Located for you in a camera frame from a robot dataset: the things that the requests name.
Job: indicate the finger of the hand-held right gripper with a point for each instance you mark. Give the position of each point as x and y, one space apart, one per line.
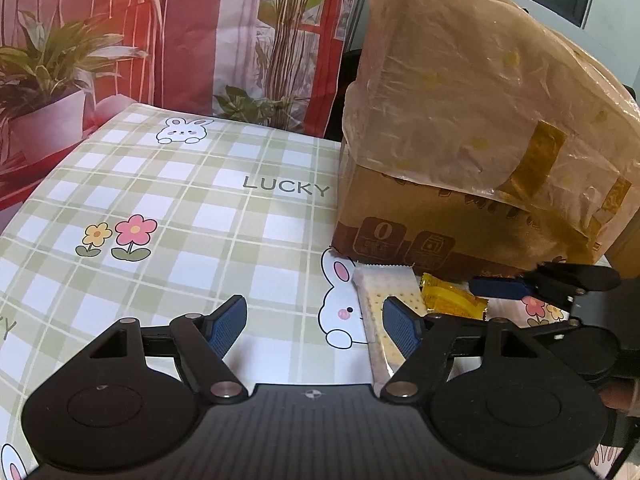
580 277
500 287

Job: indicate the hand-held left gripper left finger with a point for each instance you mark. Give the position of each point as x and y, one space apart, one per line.
227 325

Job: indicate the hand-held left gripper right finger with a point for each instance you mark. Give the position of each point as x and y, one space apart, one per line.
400 327

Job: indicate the clear cracker packet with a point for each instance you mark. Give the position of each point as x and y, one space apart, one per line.
372 300

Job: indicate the translucent yellow snack packet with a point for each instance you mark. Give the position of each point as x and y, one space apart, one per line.
450 300

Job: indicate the brown cardboard box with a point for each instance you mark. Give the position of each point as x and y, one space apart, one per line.
400 220

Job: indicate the person's right hand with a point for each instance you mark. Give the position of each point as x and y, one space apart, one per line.
620 395

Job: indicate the checked tablecloth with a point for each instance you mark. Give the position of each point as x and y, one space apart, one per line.
200 220

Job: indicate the printed backdrop cloth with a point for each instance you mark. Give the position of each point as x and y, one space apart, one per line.
200 35

